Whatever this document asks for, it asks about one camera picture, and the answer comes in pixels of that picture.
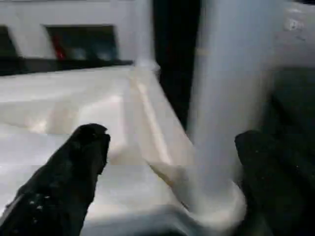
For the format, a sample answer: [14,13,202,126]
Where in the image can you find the grey cushion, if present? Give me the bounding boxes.
[270,0,315,68]

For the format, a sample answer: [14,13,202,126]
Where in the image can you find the white plastic table top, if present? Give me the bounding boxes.
[0,63,247,236]

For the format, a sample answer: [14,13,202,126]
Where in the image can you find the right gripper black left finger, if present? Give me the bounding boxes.
[0,122,111,236]

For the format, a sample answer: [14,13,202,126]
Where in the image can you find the white plastic table leg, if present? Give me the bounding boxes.
[134,0,160,71]
[189,0,286,222]

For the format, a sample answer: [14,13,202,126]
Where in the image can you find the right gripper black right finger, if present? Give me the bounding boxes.
[235,130,315,236]

